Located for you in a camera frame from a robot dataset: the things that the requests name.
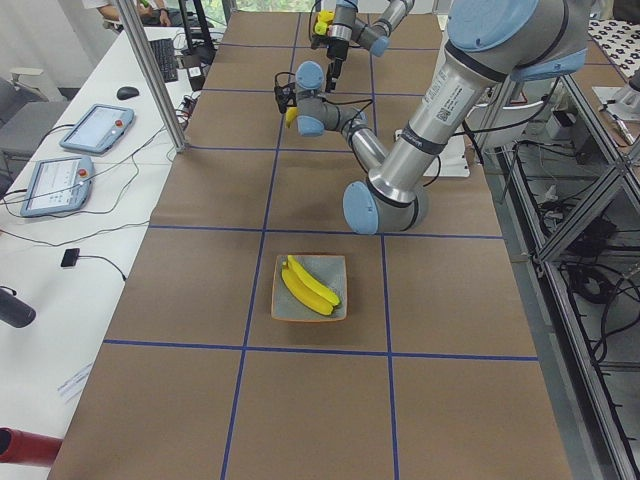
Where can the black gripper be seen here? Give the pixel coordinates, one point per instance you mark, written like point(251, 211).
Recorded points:
point(335, 51)
point(295, 106)

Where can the bright yellow banana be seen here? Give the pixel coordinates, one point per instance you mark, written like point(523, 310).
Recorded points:
point(303, 294)

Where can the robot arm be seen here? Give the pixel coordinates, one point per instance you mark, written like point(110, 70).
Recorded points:
point(347, 28)
point(488, 42)

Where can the grey square plate orange rim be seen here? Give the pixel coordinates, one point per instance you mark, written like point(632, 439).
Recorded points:
point(329, 270)

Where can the black keyboard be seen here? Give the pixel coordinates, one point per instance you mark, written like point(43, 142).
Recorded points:
point(163, 51)

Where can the black computer mouse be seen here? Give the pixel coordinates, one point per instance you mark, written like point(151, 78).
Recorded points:
point(127, 92)

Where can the teach pendant far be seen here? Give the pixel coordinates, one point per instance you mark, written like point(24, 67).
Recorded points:
point(98, 129)

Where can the teach pendant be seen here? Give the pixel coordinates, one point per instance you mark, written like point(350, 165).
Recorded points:
point(98, 129)
point(58, 186)

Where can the teach pendant near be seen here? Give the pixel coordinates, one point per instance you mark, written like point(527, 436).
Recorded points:
point(58, 186)

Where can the small black box on desk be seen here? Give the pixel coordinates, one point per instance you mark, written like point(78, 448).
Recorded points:
point(70, 257)

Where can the black cylinder on desk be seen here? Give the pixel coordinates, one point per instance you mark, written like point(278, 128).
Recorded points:
point(14, 311)

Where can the red cylinder object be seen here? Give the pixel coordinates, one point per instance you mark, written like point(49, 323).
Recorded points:
point(27, 448)

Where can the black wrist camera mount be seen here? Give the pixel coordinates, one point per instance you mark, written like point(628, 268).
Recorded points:
point(319, 36)
point(281, 93)

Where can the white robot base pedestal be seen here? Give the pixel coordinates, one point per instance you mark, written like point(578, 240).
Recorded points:
point(451, 162)

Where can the aluminium frame post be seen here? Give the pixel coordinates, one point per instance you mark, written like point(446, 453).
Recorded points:
point(130, 19)

